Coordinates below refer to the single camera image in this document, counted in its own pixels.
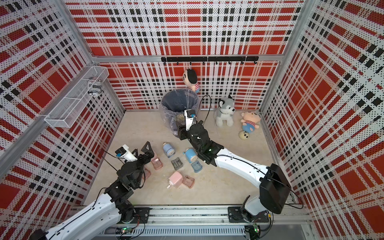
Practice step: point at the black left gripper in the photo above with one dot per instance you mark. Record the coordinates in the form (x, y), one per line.
(149, 153)

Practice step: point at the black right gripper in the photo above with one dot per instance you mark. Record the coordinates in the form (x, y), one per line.
(182, 132)

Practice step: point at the bright blue pencil sharpener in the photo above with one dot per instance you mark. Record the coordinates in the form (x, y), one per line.
(190, 155)

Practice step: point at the light blue pencil sharpener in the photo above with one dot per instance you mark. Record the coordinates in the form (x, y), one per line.
(168, 150)

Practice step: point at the pink pencil sharpener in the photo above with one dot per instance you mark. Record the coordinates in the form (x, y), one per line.
(175, 180)

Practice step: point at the pink sharpener shavings tray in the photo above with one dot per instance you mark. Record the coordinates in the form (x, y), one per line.
(188, 181)

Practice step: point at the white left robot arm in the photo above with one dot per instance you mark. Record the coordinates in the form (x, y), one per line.
(112, 204)

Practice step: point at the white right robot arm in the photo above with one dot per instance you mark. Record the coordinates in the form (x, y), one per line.
(274, 188)

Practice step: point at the grey white husky plush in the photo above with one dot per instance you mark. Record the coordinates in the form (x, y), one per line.
(225, 112)

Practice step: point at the dark grey trash bin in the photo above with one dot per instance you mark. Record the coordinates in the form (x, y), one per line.
(175, 105)

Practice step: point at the clear plastic bin liner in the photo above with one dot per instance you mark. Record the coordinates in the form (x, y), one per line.
(171, 114)

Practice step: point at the cream round face ball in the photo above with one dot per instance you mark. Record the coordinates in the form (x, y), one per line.
(243, 135)

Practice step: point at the pink pig plush blue shirt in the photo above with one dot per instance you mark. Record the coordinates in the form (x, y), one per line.
(250, 121)

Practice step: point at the hanging boy doll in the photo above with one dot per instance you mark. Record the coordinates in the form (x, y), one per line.
(190, 79)

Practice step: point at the small striped can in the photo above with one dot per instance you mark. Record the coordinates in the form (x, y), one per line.
(94, 87)

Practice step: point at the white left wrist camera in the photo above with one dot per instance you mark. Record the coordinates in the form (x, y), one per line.
(125, 155)

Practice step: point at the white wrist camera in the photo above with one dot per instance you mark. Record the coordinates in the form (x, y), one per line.
(125, 155)
(190, 116)

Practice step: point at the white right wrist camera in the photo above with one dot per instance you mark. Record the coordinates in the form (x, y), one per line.
(190, 116)

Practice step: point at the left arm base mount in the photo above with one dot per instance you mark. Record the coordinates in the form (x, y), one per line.
(138, 214)

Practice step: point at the white wire mesh shelf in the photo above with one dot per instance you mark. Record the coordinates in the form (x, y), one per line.
(66, 112)

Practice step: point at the black hook rail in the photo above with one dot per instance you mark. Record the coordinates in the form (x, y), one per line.
(214, 59)

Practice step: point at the aluminium front rail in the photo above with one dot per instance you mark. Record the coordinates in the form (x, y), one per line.
(211, 220)

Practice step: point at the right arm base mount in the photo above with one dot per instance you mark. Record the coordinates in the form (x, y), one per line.
(239, 215)

